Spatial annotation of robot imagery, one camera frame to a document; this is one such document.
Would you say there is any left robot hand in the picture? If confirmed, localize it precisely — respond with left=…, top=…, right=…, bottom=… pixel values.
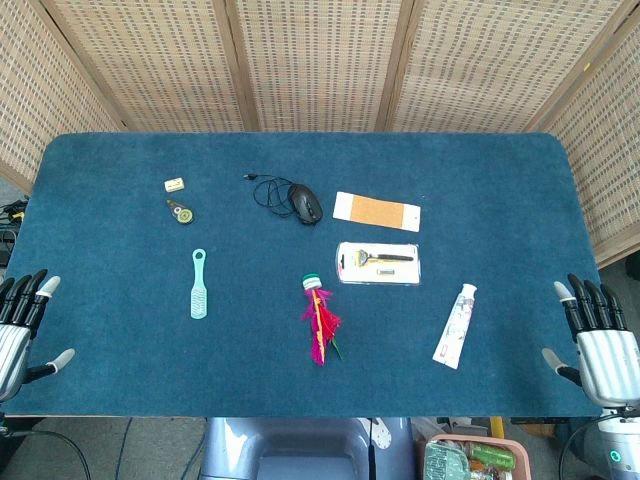
left=0, top=268, right=76, bottom=403

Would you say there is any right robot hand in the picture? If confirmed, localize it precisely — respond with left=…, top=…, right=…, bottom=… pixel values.
left=541, top=272, right=640, bottom=407

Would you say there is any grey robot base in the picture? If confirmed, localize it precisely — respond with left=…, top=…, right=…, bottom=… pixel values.
left=198, top=417, right=417, bottom=480

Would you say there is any pink feather shuttlecock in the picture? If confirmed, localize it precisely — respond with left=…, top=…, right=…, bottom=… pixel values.
left=299, top=272, right=344, bottom=367

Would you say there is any green bottle in bin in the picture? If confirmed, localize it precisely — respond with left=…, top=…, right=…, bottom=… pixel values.
left=469, top=444, right=517, bottom=470

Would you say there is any white toothpaste tube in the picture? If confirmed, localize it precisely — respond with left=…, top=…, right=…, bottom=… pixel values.
left=432, top=283, right=479, bottom=371

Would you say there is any pink storage bin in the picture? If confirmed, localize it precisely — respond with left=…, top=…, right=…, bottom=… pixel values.
left=423, top=433, right=531, bottom=480

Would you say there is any green patterned packet in bin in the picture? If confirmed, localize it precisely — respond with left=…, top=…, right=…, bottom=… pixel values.
left=424, top=442, right=472, bottom=480

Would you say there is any mint green hairbrush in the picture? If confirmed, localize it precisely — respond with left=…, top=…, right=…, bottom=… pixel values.
left=189, top=248, right=209, bottom=321

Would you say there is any green correction tape dispenser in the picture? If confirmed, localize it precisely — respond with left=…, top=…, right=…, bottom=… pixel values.
left=166, top=198, right=196, bottom=224

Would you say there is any razor in blister pack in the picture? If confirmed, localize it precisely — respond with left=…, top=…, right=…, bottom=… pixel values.
left=335, top=241, right=422, bottom=288

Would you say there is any white and orange adhesive patch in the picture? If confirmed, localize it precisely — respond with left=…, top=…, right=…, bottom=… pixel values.
left=332, top=190, right=422, bottom=233

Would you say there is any blue carpet table cover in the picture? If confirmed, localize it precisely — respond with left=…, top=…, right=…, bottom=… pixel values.
left=5, top=131, right=604, bottom=419

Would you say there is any black computer mouse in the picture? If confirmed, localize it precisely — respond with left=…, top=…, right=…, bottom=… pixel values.
left=287, top=182, right=324, bottom=226

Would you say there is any woven folding screen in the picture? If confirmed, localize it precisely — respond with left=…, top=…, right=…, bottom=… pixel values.
left=0, top=0, right=640, bottom=270

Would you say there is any black floor cable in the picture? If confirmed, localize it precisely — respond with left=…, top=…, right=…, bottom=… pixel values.
left=0, top=417, right=136, bottom=480

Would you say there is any cable cluster with power strip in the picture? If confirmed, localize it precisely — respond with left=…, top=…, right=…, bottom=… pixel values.
left=0, top=198, right=30, bottom=266

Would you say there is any black mouse cable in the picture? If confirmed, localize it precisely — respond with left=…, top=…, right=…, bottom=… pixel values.
left=243, top=172, right=301, bottom=219

